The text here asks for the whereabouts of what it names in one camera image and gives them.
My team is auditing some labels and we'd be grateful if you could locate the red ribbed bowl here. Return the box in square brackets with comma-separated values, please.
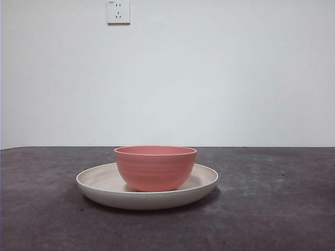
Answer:
[114, 145, 197, 192]

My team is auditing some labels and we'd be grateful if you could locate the white wall socket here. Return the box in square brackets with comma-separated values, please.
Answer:
[107, 0, 131, 26]

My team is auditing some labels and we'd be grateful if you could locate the white round plate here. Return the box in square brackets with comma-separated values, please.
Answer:
[76, 162, 219, 210]

